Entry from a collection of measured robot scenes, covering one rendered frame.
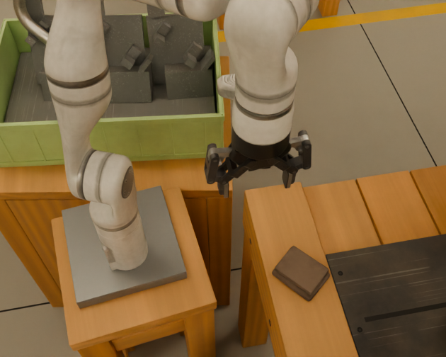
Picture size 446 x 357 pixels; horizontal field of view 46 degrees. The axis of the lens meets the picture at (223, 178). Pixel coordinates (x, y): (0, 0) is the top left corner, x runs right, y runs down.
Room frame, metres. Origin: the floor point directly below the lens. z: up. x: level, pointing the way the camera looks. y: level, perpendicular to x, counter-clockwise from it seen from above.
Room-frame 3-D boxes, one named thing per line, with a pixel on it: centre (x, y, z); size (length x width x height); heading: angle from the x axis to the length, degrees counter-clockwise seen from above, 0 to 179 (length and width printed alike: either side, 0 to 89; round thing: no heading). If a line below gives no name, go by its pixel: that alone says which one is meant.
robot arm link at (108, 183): (0.55, 0.21, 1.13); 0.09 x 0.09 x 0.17; 77
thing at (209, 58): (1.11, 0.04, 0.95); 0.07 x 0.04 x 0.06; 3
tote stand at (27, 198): (1.03, 0.32, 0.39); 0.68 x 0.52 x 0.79; 91
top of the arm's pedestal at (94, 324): (0.55, 0.21, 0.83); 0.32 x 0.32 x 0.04; 17
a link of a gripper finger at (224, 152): (0.43, 0.00, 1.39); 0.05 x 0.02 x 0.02; 101
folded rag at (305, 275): (0.48, -0.17, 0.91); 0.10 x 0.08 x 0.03; 50
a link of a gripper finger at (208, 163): (0.43, 0.02, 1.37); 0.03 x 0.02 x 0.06; 11
